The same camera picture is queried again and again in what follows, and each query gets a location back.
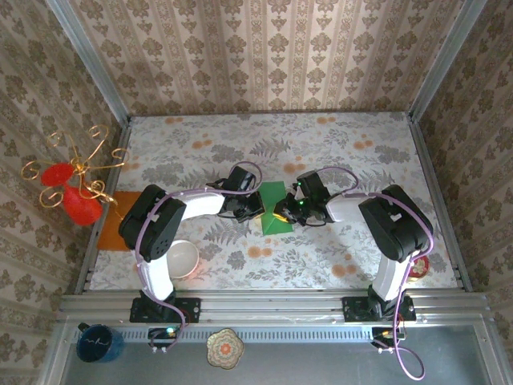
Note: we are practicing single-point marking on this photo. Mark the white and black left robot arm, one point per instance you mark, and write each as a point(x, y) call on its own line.
point(152, 224)

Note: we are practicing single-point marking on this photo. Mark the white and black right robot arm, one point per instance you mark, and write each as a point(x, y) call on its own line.
point(394, 224)

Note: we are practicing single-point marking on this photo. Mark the grey sheet metal tray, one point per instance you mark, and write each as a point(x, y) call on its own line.
point(320, 365)

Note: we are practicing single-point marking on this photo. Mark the floral patterned table cover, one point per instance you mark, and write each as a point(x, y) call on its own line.
point(260, 132)

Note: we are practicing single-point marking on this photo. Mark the white bowl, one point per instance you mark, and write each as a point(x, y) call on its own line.
point(185, 258)

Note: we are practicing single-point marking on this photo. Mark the red patterned bowl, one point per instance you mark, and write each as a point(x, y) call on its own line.
point(421, 266)

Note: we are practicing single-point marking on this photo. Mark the flower-shaped patterned dish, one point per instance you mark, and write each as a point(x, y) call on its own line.
point(225, 348)

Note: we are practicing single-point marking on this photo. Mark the red vase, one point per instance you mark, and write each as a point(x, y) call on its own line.
point(80, 207)

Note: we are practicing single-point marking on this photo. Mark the dark blue mug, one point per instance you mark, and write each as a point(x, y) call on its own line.
point(100, 349)

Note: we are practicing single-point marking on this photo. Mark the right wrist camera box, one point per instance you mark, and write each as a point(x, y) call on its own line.
point(294, 194)

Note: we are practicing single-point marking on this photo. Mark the long aluminium mounting rail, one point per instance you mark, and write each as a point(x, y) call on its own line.
point(272, 309)

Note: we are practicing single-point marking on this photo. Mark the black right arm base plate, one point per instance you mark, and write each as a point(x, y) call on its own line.
point(352, 310)

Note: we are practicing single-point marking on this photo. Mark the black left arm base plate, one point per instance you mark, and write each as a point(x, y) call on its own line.
point(192, 309)

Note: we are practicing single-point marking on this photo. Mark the aluminium side rail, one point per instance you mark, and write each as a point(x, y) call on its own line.
point(122, 136)
point(425, 160)

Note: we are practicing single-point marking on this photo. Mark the aluminium corner post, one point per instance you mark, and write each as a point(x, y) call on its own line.
point(443, 56)
point(89, 56)

